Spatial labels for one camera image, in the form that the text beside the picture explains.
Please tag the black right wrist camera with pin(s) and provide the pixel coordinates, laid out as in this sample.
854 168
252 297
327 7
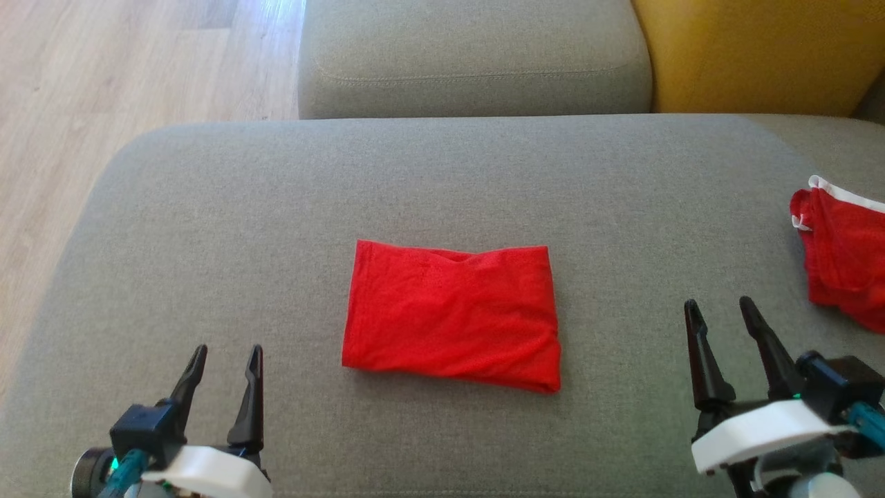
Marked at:
840 384

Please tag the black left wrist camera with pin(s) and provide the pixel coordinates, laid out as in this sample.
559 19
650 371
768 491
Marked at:
142 432

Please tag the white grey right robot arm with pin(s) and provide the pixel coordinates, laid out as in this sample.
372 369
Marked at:
816 484

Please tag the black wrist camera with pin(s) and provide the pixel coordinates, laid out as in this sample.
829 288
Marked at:
840 384
142 432

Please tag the red shorts with white trim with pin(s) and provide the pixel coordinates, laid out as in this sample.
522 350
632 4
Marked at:
847 256

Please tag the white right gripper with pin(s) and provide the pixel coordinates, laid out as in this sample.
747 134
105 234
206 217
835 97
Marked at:
760 432

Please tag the red shirt with white stripes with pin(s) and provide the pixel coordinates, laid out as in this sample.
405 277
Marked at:
449 311

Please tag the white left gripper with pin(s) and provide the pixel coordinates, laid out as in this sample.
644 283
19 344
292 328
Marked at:
207 477

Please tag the wide yellow sofa backrest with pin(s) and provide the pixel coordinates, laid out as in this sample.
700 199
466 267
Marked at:
760 48

